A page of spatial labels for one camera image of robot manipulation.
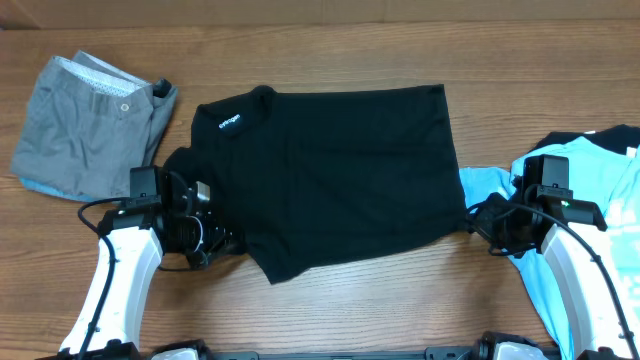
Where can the light blue t-shirt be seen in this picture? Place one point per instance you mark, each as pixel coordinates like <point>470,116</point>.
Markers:
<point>609,180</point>

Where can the grey folded shorts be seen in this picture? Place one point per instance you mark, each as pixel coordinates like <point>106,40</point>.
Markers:
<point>88,124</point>

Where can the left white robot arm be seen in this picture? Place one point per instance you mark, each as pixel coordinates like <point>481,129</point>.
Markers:
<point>161,216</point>

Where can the black t-shirt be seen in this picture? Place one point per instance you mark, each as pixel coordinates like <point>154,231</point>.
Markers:
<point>317,179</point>

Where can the light blue cloth under shorts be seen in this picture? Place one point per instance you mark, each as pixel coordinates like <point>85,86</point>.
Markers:
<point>34,186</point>

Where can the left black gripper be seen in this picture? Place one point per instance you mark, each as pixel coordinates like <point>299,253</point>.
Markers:
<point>222,238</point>

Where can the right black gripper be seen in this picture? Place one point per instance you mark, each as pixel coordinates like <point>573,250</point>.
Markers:
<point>482,224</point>

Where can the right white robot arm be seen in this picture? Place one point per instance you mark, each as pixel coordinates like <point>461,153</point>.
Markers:
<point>567,233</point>

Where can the black garment under blue shirt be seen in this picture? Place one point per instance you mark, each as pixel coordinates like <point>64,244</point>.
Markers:
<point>616,139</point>

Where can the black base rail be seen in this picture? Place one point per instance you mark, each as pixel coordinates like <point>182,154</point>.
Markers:
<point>430,353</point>

